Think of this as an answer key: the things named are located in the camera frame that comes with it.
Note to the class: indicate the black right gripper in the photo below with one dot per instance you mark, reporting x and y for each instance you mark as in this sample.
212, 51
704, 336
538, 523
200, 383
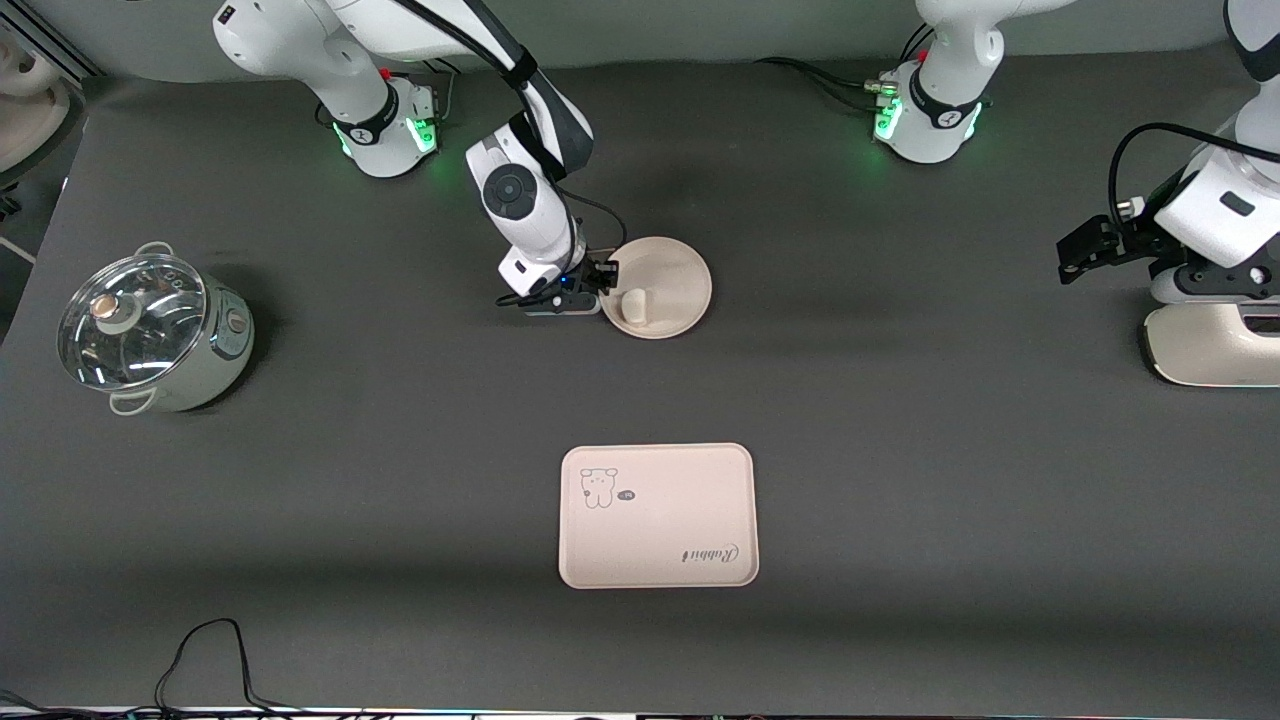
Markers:
591, 277

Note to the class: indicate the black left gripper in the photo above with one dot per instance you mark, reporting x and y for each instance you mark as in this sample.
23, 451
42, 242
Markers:
1131, 243

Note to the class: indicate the white steamed bun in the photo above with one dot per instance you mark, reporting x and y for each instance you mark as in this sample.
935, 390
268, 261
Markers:
636, 305

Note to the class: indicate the round beige plate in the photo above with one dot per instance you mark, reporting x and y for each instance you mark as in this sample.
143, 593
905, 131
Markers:
675, 275

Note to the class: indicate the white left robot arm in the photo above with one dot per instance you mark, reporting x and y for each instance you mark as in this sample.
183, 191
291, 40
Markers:
940, 110

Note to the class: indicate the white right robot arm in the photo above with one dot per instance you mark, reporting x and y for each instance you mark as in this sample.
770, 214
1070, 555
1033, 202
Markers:
520, 200

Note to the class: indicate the beige tray with rabbit print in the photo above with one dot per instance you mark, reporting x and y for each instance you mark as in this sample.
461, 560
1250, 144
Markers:
660, 520

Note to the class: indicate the cream white toaster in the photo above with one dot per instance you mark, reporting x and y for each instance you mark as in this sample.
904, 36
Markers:
1210, 345

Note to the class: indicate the pale green electric pot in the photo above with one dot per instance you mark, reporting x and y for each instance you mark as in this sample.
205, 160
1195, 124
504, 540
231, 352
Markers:
215, 350

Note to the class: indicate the glass pot lid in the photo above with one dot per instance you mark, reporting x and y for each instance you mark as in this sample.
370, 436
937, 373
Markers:
130, 335

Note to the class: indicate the beige round stool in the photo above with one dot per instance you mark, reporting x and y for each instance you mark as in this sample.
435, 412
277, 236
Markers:
30, 130

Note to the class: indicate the aluminium frame rail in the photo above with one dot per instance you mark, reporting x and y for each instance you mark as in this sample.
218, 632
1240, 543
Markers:
60, 50

